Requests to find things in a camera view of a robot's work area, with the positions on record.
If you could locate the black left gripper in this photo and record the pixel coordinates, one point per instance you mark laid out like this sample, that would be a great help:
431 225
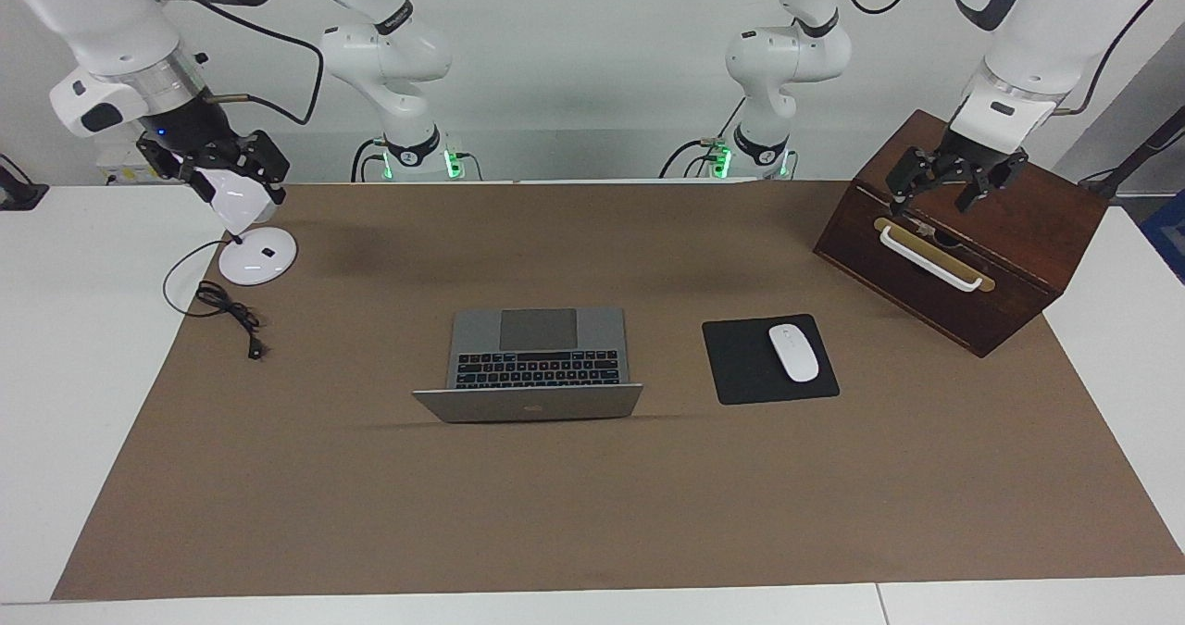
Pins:
972 157

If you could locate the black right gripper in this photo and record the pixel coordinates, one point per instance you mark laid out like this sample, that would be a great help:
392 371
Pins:
199 130

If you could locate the silver laptop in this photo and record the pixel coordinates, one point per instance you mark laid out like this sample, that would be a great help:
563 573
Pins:
537 403

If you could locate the dark brown wooden box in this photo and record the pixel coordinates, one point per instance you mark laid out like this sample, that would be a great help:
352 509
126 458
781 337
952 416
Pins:
1000 236

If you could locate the white desk lamp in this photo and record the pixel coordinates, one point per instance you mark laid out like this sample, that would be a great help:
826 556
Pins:
255 259

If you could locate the black stand pole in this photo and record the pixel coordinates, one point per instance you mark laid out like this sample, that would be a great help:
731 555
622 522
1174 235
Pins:
1134 157

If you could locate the white computer mouse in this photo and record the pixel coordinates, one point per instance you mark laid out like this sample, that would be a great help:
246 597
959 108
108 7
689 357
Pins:
793 352

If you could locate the blue object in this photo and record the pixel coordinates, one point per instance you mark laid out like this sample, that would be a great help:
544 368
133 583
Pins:
1168 236

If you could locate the black mouse pad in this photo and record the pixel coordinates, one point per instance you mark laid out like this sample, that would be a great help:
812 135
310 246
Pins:
741 366

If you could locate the brown table mat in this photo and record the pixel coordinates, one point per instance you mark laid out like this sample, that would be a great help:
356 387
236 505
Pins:
592 495

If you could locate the white wall power strip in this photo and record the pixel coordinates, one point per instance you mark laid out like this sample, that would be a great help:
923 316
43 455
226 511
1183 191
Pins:
120 167

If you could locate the black clamp mount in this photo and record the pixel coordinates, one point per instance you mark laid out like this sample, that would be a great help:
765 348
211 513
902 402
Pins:
18 194

